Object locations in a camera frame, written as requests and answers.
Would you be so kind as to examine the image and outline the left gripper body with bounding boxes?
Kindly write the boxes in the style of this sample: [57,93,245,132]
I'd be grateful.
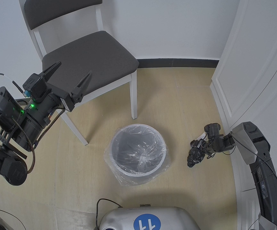
[29,79,78,124]

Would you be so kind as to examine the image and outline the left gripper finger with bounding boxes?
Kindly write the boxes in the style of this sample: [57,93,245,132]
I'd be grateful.
[71,71,92,105]
[41,61,62,81]

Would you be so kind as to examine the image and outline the pale grey trash bin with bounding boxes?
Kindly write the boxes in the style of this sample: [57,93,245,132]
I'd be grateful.
[109,123,167,177]

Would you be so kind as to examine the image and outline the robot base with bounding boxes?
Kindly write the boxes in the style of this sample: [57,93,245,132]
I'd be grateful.
[99,204,198,230]

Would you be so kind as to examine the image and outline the clear plastic bag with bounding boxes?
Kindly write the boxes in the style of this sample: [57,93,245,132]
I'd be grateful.
[104,123,171,186]

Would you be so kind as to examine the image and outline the black cable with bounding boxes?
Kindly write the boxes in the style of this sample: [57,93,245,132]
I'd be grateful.
[0,206,25,230]
[95,198,122,227]

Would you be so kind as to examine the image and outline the black plastic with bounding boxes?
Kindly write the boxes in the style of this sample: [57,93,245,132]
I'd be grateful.
[187,140,205,169]

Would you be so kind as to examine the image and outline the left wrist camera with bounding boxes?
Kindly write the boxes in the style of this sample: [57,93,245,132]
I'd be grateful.
[22,73,51,103]

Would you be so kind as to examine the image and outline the white wardrobe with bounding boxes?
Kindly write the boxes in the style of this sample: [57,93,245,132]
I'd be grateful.
[210,0,277,230]

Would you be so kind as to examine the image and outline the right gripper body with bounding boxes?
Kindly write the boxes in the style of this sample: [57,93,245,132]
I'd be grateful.
[192,139,211,154]

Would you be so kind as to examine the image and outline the white chair grey cushions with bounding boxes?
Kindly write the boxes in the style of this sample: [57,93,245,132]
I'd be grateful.
[24,0,140,146]

